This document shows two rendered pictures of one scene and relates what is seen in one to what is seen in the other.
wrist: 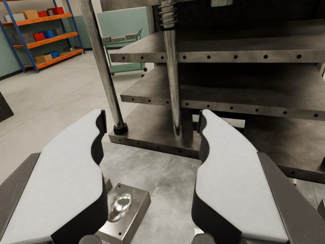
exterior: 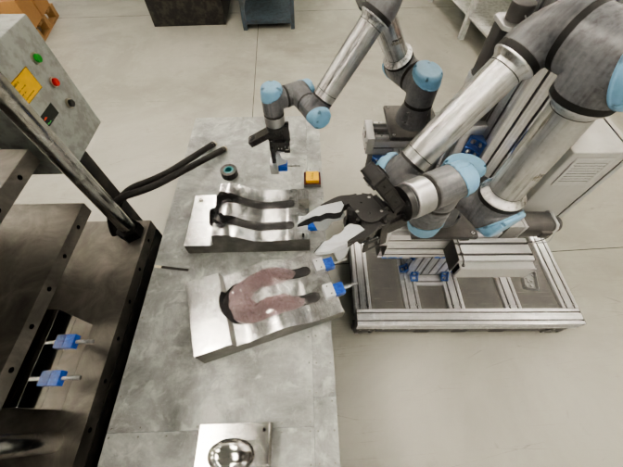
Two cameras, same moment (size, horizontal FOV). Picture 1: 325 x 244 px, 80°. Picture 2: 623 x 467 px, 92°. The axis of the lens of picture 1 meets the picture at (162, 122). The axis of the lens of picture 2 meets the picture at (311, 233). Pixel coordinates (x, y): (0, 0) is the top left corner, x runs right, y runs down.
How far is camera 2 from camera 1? 51 cm
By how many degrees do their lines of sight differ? 77
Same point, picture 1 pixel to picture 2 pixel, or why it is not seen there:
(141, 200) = (216, 427)
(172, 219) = (224, 383)
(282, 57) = not seen: outside the picture
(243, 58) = not seen: outside the picture
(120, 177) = not seen: outside the picture
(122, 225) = (253, 433)
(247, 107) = (40, 301)
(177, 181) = (167, 399)
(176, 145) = (76, 440)
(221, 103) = (17, 343)
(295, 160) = (123, 264)
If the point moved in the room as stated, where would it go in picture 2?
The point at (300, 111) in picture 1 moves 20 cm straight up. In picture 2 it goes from (69, 239) to (20, 202)
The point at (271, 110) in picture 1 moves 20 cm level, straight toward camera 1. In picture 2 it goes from (57, 271) to (117, 275)
